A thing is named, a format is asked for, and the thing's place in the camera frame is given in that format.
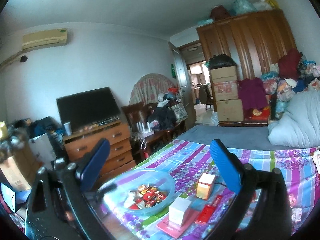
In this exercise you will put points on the stack of cardboard boxes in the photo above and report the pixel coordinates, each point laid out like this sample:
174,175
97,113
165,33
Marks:
226,94

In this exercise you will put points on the brown wooden wardrobe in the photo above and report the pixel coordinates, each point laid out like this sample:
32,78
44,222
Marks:
254,41

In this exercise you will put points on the red gift box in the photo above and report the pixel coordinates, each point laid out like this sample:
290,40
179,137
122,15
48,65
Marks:
257,114

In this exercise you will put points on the flat pink box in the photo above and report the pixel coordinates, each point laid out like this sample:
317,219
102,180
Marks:
175,230

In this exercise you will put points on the wooden chest of drawers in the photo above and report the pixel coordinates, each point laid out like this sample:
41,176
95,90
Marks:
115,134

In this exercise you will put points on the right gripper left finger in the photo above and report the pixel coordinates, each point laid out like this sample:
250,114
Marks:
78,178

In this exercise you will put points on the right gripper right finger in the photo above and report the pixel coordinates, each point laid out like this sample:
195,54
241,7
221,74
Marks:
242,183

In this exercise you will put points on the red flat snack box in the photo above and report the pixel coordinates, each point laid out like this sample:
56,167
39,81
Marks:
208,210

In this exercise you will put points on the colourful floral bed sheet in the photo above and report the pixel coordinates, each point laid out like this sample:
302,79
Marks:
194,191

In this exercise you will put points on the beige air conditioner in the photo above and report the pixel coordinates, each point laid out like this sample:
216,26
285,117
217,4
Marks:
44,39

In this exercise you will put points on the black bag on boxes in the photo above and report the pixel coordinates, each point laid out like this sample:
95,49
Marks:
220,61

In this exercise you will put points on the dark wooden desk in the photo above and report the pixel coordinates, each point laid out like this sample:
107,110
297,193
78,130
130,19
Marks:
144,138

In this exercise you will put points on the black television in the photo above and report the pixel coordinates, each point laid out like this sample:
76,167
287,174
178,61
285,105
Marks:
87,108

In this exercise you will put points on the light blue folded duvet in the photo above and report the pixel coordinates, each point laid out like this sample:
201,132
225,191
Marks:
299,125

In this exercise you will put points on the orange white upright box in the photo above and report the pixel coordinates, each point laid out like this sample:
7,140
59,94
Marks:
205,185

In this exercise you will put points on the purple garment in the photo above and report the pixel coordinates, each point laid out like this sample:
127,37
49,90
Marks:
252,94

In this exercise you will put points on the clear blue plastic bowl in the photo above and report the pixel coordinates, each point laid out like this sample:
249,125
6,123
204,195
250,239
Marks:
142,192

